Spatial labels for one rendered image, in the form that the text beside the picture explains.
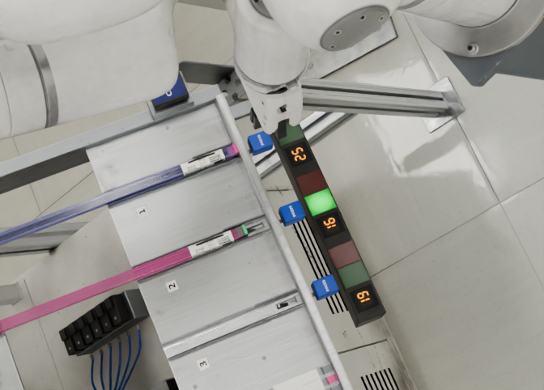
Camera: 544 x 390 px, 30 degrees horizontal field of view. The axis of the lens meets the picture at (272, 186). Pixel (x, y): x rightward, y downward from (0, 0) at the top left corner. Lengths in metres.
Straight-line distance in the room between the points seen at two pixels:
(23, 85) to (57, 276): 0.92
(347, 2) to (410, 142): 1.24
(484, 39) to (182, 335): 0.53
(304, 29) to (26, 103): 0.27
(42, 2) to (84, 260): 1.01
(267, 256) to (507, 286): 0.74
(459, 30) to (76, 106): 0.49
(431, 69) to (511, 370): 0.61
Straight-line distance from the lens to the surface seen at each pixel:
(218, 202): 1.37
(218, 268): 1.35
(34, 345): 1.89
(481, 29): 1.22
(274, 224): 1.34
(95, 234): 1.74
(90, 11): 0.82
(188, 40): 2.44
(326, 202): 1.39
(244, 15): 1.02
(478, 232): 2.00
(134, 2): 0.84
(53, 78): 0.95
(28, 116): 0.96
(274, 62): 1.07
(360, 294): 1.36
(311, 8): 0.85
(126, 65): 0.97
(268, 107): 1.17
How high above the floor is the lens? 1.79
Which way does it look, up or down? 52 degrees down
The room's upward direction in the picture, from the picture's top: 92 degrees counter-clockwise
